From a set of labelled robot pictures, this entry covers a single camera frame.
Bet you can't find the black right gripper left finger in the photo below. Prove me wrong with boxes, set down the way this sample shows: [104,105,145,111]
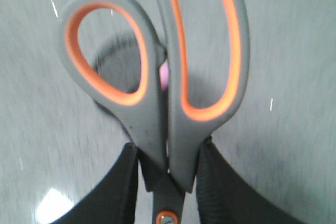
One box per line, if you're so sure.
[54,142,154,223]

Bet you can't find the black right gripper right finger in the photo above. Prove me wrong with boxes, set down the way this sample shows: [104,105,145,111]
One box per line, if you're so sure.
[196,137,301,223]

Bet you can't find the grey orange scissors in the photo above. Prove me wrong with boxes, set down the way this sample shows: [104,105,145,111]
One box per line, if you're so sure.
[59,0,250,223]

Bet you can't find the pink pen with clear cap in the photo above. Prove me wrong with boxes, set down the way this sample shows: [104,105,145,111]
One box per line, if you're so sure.
[159,60,169,90]

